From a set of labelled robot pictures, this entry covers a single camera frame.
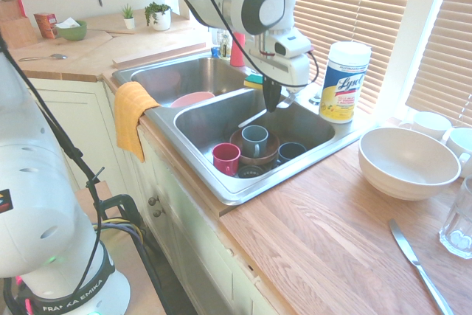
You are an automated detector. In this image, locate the yellow dish cloth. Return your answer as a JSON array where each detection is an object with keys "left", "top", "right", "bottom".
[{"left": 113, "top": 81, "right": 162, "bottom": 164}]

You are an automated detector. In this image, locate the trailing plant in white pot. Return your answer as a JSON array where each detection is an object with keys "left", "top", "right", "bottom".
[{"left": 144, "top": 1, "right": 173, "bottom": 32}]

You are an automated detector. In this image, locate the metal sink drain strainer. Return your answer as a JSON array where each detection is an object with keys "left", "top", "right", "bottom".
[{"left": 236, "top": 164, "right": 270, "bottom": 179}]

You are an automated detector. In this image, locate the orange cardboard box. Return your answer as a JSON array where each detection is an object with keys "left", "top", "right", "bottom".
[{"left": 33, "top": 12, "right": 58, "bottom": 39}]

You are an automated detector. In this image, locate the large white ceramic bowl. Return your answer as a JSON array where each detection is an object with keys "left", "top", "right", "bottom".
[{"left": 358, "top": 126, "right": 462, "bottom": 201}]

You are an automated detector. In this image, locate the yellow green sponge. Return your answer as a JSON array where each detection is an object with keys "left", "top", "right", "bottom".
[{"left": 243, "top": 74, "right": 265, "bottom": 91}]

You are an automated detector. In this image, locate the navy blue mug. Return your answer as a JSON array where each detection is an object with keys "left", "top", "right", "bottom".
[{"left": 277, "top": 142, "right": 308, "bottom": 164}]

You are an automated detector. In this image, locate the white paper napkin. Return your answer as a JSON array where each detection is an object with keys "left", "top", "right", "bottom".
[{"left": 55, "top": 17, "right": 81, "bottom": 30}]

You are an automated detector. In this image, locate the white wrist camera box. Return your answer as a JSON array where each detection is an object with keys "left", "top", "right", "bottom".
[{"left": 273, "top": 30, "right": 313, "bottom": 60}]

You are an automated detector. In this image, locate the silver metal table knife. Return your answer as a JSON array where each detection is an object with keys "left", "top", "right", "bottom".
[{"left": 389, "top": 218, "right": 455, "bottom": 315}]

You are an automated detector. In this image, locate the silver metal spoon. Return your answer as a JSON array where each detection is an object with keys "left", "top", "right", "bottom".
[{"left": 18, "top": 52, "right": 69, "bottom": 63}]

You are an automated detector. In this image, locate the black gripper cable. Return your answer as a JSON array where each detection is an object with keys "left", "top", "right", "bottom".
[{"left": 184, "top": 0, "right": 321, "bottom": 91}]

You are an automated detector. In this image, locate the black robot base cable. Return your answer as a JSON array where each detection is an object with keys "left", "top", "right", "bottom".
[{"left": 0, "top": 32, "right": 111, "bottom": 315}]

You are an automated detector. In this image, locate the small potted green plant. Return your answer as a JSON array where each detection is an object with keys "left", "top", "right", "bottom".
[{"left": 121, "top": 3, "right": 136, "bottom": 30}]

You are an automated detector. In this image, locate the clear drinking glass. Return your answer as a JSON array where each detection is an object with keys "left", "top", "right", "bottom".
[{"left": 438, "top": 174, "right": 472, "bottom": 260}]

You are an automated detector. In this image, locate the multicoloured wire bundle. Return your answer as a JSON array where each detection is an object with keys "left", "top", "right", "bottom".
[{"left": 91, "top": 218, "right": 148, "bottom": 257}]

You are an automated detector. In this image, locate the black table clamp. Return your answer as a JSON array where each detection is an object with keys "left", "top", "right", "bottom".
[{"left": 86, "top": 167, "right": 142, "bottom": 228}]

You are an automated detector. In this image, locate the cream kitchen cabinet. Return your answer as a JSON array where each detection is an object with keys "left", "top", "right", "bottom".
[{"left": 27, "top": 77, "right": 281, "bottom": 315}]

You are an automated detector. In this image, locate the white ceramic mug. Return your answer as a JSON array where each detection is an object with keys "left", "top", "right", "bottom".
[
  {"left": 444, "top": 126, "right": 472, "bottom": 179},
  {"left": 400, "top": 111, "right": 453, "bottom": 142}
]

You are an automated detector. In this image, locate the brown wooden bowl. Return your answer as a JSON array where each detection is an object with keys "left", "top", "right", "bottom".
[{"left": 229, "top": 128, "right": 281, "bottom": 167}]

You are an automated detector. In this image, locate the Lysol wipes canister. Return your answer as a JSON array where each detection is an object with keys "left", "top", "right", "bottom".
[{"left": 319, "top": 41, "right": 372, "bottom": 125}]

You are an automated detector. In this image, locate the green bowl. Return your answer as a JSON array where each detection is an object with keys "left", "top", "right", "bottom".
[{"left": 55, "top": 19, "right": 89, "bottom": 42}]

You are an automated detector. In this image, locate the clear hand soap pump bottle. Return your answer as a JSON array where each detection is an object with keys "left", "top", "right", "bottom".
[{"left": 211, "top": 29, "right": 232, "bottom": 58}]

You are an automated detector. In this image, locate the wooden knife block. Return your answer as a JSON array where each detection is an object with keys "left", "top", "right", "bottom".
[{"left": 0, "top": 0, "right": 39, "bottom": 49}]

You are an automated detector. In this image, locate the red mug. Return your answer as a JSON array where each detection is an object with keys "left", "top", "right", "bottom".
[{"left": 212, "top": 142, "right": 242, "bottom": 178}]

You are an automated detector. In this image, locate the stainless steel double sink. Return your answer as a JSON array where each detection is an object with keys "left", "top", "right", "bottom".
[{"left": 111, "top": 51, "right": 369, "bottom": 206}]

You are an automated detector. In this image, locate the grey ceramic mug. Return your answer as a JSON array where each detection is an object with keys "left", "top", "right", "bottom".
[{"left": 241, "top": 125, "right": 269, "bottom": 159}]

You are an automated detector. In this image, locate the pink plastic bowl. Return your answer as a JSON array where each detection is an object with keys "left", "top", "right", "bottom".
[{"left": 170, "top": 91, "right": 216, "bottom": 108}]

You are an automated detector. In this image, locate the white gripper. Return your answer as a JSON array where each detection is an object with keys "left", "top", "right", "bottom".
[{"left": 245, "top": 33, "right": 310, "bottom": 114}]

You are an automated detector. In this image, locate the beige window blind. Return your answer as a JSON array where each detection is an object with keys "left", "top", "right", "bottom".
[
  {"left": 405, "top": 0, "right": 472, "bottom": 128},
  {"left": 195, "top": 0, "right": 421, "bottom": 117}
]

